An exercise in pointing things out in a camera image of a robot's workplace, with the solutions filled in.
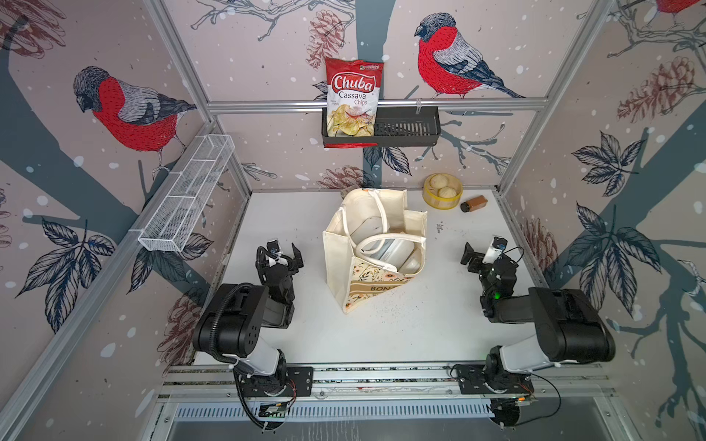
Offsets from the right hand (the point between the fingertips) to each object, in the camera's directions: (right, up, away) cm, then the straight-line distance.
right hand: (480, 243), depth 91 cm
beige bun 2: (-5, +19, +20) cm, 28 cm away
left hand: (-67, +1, -2) cm, 67 cm away
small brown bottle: (+7, +15, +21) cm, 27 cm away
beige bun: (-7, +24, +23) cm, 34 cm away
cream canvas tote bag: (-43, -6, -21) cm, 48 cm away
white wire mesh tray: (-91, +9, -19) cm, 93 cm away
